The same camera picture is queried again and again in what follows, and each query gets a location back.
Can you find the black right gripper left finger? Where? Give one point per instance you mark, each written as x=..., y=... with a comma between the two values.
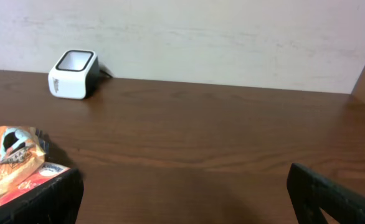
x=56, y=201

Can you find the orange tissue pack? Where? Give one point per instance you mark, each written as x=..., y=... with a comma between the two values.
x=47, y=171

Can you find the white barcode scanner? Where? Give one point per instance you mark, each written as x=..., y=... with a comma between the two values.
x=75, y=75

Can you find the orange snack chip bag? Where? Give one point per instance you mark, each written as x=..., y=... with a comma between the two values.
x=22, y=152

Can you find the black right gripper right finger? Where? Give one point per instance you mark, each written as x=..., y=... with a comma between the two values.
x=312, y=194

